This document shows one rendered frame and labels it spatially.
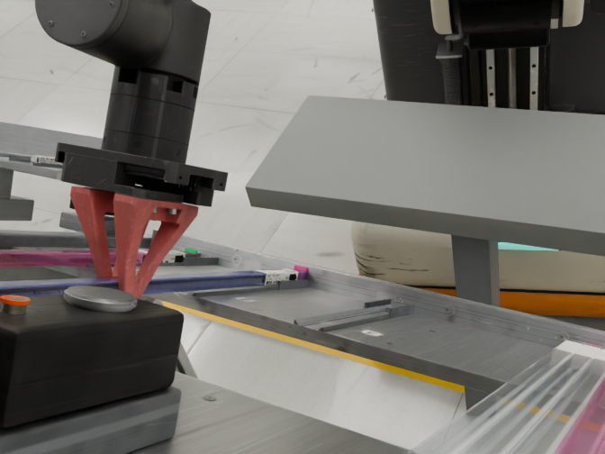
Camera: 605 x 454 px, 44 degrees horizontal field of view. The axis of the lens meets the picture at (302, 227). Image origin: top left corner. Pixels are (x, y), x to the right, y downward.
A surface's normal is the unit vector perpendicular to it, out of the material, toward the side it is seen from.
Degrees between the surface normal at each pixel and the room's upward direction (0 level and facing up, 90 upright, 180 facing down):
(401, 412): 0
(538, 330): 46
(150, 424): 90
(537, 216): 0
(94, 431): 90
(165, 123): 71
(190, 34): 81
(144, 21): 102
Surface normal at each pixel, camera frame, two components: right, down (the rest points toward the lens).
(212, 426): 0.18, -0.98
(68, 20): -0.30, -0.01
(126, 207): -0.50, 0.32
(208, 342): -0.19, -0.73
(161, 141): 0.48, 0.12
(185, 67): 0.76, 0.16
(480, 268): -0.39, 0.67
